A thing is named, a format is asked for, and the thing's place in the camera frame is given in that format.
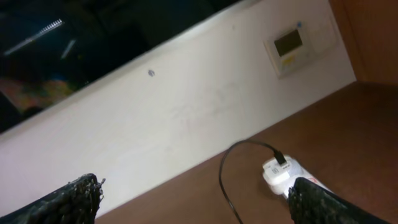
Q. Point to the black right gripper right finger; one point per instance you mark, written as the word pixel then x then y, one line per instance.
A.
pixel 311 204

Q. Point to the white usb charger plug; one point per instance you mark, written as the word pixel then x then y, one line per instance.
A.
pixel 278 175

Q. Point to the dark window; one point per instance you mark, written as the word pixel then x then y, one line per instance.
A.
pixel 53 48

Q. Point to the white wall control panel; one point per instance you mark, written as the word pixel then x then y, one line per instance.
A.
pixel 299 45

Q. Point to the white power strip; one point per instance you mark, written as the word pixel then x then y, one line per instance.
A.
pixel 304 174

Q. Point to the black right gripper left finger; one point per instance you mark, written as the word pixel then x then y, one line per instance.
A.
pixel 75 203

